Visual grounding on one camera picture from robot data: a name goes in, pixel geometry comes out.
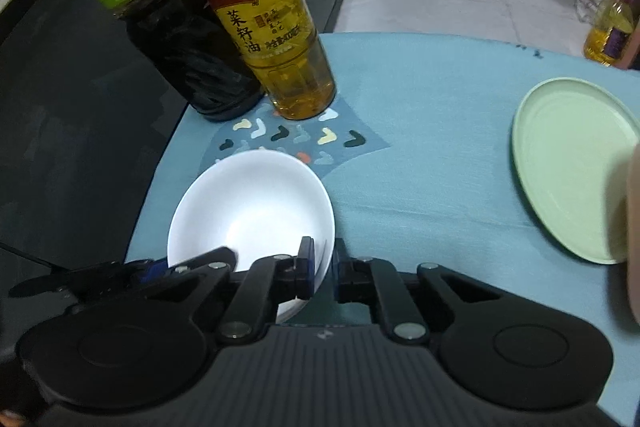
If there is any shallow white bowl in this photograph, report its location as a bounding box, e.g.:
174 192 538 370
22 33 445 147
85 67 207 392
167 150 335 321

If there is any green round plate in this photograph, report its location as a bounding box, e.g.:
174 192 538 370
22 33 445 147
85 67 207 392
511 78 639 265

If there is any light blue tablecloth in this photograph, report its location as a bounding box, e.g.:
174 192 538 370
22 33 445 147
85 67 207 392
124 31 640 427

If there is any dark vinegar bottle green label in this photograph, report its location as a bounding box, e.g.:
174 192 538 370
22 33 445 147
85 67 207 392
99 0 264 121

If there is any yellow rapeseed oil bottle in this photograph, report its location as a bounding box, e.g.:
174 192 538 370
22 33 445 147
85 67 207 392
164 0 338 122

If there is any oil bottle on floor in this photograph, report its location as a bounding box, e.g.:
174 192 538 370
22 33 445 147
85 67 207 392
584 0 634 66

